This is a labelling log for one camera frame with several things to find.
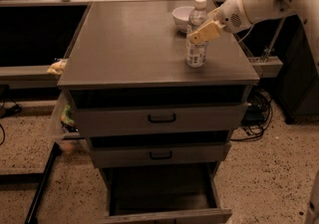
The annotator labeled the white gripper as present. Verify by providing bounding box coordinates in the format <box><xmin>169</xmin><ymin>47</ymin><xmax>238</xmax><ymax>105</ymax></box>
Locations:
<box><xmin>187</xmin><ymin>0</ymin><xmax>252</xmax><ymax>44</ymax></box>

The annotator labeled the clear plastic bottle white cap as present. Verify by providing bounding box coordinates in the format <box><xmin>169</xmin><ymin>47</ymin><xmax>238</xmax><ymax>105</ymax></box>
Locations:
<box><xmin>185</xmin><ymin>0</ymin><xmax>207</xmax><ymax>68</ymax></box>

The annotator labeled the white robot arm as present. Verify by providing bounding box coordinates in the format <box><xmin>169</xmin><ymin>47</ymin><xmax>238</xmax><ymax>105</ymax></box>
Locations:
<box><xmin>187</xmin><ymin>0</ymin><xmax>319</xmax><ymax>63</ymax></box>

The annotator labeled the grey drawer cabinet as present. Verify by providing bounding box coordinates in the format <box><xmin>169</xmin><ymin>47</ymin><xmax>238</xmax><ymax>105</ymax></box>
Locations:
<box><xmin>56</xmin><ymin>0</ymin><xmax>261</xmax><ymax>224</ymax></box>

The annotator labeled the top grey drawer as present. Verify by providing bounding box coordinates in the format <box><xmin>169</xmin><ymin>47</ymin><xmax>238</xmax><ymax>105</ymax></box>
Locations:
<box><xmin>69</xmin><ymin>85</ymin><xmax>250</xmax><ymax>138</ymax></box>

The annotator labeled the middle grey drawer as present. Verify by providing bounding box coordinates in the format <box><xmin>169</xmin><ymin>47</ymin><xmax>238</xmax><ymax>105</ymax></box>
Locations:
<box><xmin>89</xmin><ymin>130</ymin><xmax>230</xmax><ymax>168</ymax></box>

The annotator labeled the bottom grey open drawer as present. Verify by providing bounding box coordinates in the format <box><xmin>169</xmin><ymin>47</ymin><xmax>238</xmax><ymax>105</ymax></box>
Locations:
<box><xmin>99</xmin><ymin>163</ymin><xmax>232</xmax><ymax>224</ymax></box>

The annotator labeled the white ceramic bowl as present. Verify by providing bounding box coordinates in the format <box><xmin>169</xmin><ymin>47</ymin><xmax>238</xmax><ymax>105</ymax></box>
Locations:
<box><xmin>172</xmin><ymin>6</ymin><xmax>193</xmax><ymax>33</ymax></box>

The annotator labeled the thin metal diagonal rod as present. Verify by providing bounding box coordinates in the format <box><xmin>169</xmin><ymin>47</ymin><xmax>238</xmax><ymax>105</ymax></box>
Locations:
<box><xmin>260</xmin><ymin>18</ymin><xmax>286</xmax><ymax>63</ymax></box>

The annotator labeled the dark cabinet at right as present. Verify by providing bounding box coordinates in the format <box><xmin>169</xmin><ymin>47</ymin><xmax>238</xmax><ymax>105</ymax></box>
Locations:
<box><xmin>273</xmin><ymin>16</ymin><xmax>319</xmax><ymax>123</ymax></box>

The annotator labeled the clear plastic bag with items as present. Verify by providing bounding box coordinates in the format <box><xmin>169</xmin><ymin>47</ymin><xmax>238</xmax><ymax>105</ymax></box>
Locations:
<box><xmin>46</xmin><ymin>93</ymin><xmax>83</xmax><ymax>152</ymax></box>

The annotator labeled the white power cable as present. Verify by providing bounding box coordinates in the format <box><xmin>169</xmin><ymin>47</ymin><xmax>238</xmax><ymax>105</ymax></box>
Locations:
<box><xmin>237</xmin><ymin>24</ymin><xmax>255</xmax><ymax>44</ymax></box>

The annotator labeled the grey metal rail frame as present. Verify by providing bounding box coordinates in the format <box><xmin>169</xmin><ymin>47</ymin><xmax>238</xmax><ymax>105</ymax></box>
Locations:
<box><xmin>0</xmin><ymin>0</ymin><xmax>284</xmax><ymax>91</ymax></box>

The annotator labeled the black cable bundle on floor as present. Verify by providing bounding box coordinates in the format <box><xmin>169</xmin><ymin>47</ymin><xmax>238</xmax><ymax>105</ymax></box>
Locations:
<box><xmin>230</xmin><ymin>89</ymin><xmax>273</xmax><ymax>142</ymax></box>

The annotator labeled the yellow crumpled item on rail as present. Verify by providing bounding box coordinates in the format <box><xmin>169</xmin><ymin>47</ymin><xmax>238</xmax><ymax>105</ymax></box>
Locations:
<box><xmin>47</xmin><ymin>59</ymin><xmax>68</xmax><ymax>76</ymax></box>

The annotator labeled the black cable at left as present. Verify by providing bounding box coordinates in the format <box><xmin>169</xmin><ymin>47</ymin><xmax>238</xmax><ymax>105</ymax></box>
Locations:
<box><xmin>0</xmin><ymin>84</ymin><xmax>22</xmax><ymax>146</ymax></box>

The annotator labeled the black floor frame bar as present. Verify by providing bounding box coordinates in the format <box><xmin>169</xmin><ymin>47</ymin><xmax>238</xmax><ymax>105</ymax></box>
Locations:
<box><xmin>0</xmin><ymin>142</ymin><xmax>62</xmax><ymax>224</ymax></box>

